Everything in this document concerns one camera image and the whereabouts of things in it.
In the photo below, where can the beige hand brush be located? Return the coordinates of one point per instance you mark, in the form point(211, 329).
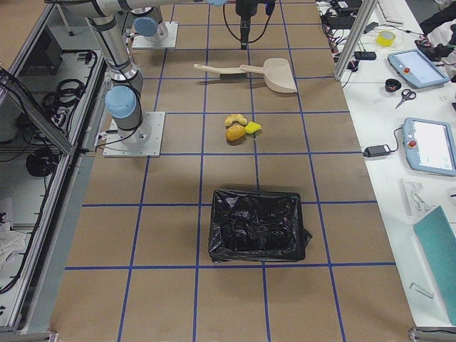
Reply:
point(221, 71)

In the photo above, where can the clear plastic bag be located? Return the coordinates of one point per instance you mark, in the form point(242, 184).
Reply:
point(415, 204)

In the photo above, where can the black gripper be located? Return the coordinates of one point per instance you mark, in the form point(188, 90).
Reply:
point(246, 8)

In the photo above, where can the croissant bread piece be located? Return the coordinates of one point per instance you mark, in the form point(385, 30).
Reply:
point(235, 118)

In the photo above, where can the black power adapter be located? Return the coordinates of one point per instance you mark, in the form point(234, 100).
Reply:
point(377, 151)

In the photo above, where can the teal folder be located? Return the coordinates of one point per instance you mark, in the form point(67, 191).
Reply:
point(437, 240)

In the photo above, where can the beige dustpan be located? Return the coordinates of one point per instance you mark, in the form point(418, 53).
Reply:
point(277, 74)

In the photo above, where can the bin with black bag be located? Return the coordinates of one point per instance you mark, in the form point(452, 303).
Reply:
point(257, 226)

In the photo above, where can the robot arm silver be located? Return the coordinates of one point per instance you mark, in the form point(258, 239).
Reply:
point(150, 18)
point(123, 100)

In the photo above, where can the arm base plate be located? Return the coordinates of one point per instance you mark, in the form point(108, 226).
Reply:
point(146, 141)
point(150, 35)

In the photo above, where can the teach pendant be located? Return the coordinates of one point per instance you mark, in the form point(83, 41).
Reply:
point(417, 69)
point(429, 146)

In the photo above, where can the aluminium frame post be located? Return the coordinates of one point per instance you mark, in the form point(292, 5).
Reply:
point(356, 31)

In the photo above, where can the yellow tape roll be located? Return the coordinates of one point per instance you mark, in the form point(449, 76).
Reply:
point(385, 38)

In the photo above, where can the black scissors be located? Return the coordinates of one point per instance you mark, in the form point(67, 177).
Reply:
point(406, 95)

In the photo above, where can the small black bowl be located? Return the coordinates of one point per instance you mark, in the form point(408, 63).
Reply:
point(392, 85)

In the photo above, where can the near teach pendant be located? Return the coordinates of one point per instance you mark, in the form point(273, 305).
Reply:
point(429, 146)

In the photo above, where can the allen key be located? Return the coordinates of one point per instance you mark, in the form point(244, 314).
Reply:
point(421, 290)

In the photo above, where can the far teach pendant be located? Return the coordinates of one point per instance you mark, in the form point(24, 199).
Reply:
point(417, 69)

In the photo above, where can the yellow sponge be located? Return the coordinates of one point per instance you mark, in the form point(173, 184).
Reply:
point(252, 127)

